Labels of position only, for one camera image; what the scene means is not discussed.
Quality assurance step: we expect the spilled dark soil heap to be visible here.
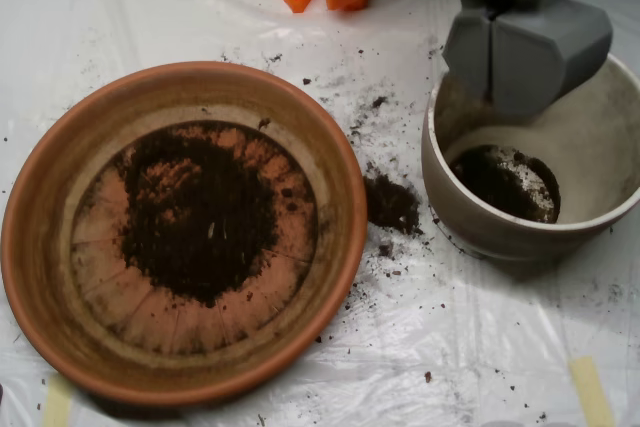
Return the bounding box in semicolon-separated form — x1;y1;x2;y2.
363;174;424;236

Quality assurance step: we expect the white ceramic pot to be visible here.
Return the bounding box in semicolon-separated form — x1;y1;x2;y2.
419;52;640;273

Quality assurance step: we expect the terracotta clay bowl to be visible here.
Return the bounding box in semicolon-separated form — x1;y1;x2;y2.
0;60;370;409

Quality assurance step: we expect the white plastic sheet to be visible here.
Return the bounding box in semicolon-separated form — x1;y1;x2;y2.
0;0;640;427

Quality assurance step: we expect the beige masking tape strip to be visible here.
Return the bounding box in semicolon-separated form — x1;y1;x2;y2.
568;355;616;427
40;374;75;427

